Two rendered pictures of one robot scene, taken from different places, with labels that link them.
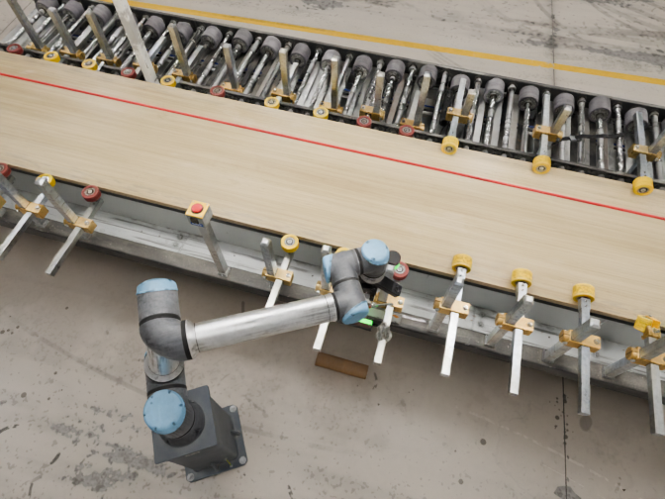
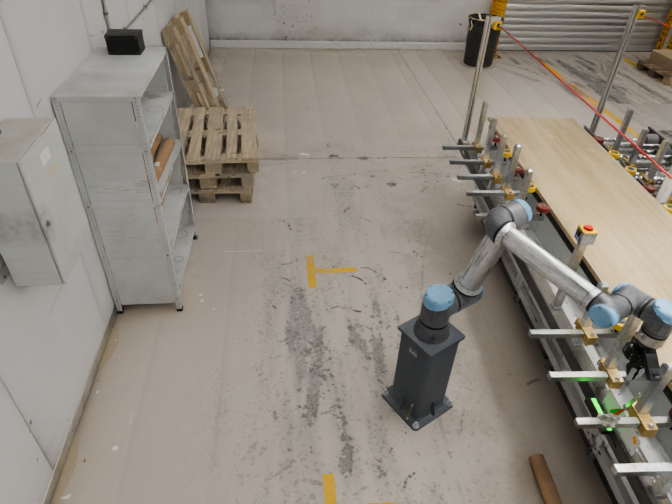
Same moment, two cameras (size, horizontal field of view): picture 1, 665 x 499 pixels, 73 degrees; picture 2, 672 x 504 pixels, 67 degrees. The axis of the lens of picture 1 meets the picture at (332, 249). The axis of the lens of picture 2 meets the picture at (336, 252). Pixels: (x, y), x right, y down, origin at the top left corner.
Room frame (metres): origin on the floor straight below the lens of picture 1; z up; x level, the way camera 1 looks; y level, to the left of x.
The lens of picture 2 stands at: (-0.79, -1.00, 2.57)
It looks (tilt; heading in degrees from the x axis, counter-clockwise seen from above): 38 degrees down; 71
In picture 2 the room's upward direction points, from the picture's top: 3 degrees clockwise
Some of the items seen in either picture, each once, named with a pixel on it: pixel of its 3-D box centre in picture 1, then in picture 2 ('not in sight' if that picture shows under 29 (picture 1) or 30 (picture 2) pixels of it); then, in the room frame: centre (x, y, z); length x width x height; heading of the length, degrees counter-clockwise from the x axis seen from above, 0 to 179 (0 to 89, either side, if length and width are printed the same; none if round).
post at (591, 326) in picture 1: (565, 344); not in sight; (0.60, -0.94, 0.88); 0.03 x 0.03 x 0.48; 75
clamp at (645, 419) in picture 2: (387, 300); (642, 418); (0.80, -0.24, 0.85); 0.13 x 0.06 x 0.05; 75
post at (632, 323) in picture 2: (326, 276); (616, 352); (0.86, 0.02, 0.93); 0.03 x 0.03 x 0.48; 75
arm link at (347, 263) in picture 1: (341, 268); (630, 300); (0.69, -0.03, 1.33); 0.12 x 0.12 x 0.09; 17
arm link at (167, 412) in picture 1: (168, 412); (438, 304); (0.34, 0.63, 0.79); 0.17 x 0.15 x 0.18; 17
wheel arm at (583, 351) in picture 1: (584, 349); not in sight; (0.56, -0.97, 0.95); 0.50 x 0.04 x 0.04; 165
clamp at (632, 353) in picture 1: (647, 357); not in sight; (0.53, -1.20, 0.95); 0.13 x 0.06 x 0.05; 75
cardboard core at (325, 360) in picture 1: (341, 365); (546, 484); (0.74, -0.06, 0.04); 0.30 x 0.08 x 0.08; 75
